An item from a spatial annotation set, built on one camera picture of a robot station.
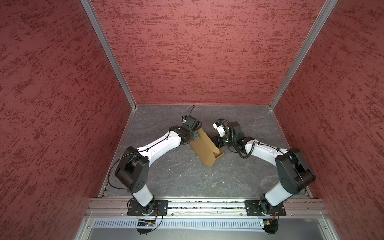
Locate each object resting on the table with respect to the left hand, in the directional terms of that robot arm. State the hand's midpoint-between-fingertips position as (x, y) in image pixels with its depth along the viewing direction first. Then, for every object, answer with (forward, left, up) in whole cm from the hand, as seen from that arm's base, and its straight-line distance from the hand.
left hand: (193, 137), depth 88 cm
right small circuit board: (-41, -38, -13) cm, 57 cm away
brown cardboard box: (-10, -7, +4) cm, 13 cm away
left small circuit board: (-42, +24, -14) cm, 50 cm away
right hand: (-3, -10, -2) cm, 10 cm away
